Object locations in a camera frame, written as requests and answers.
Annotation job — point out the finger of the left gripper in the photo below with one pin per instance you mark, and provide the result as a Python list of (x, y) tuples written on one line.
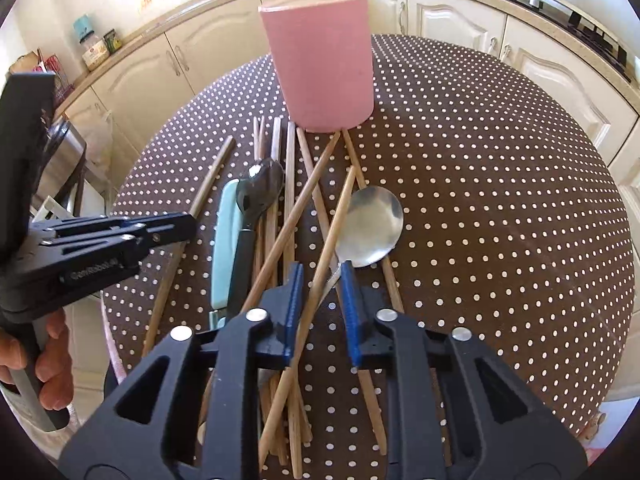
[(162, 230)]

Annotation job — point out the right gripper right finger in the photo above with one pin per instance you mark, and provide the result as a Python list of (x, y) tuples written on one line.
[(355, 315)]

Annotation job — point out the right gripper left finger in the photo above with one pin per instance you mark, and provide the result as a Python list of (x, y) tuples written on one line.
[(287, 303)]

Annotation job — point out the mint green sheathed knife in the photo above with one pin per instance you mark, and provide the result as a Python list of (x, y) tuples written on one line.
[(227, 232)]

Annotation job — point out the black plastic spork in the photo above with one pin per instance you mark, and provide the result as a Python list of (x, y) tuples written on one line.
[(256, 193)]

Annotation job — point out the silver metal spoon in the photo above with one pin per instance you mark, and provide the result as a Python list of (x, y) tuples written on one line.
[(370, 231)]

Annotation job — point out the cream lower kitchen cabinets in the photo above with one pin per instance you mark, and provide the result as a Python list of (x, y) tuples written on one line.
[(167, 64)]

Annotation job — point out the person's left hand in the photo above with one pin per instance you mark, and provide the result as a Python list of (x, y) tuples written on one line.
[(53, 367)]

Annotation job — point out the brown polka dot tablecloth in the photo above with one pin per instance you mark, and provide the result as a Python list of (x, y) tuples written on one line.
[(513, 227)]

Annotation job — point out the glass jar with teal lid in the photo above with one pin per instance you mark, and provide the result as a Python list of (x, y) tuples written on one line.
[(95, 49)]

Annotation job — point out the small dark jar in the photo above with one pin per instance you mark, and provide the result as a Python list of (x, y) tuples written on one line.
[(112, 41)]

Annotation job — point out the pink cylindrical utensil holder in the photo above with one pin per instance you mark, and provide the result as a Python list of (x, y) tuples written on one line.
[(322, 53)]

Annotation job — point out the black gas stove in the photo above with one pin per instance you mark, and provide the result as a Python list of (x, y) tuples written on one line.
[(586, 30)]

